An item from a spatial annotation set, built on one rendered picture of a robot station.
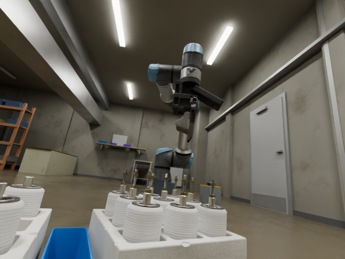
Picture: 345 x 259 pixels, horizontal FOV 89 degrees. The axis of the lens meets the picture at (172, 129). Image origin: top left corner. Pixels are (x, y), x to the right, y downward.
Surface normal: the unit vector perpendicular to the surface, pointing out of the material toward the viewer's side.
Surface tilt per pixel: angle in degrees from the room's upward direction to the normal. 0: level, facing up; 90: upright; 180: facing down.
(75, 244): 88
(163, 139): 90
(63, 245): 88
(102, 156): 90
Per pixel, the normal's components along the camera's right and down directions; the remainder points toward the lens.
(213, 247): 0.52, -0.18
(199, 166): 0.16, -0.26
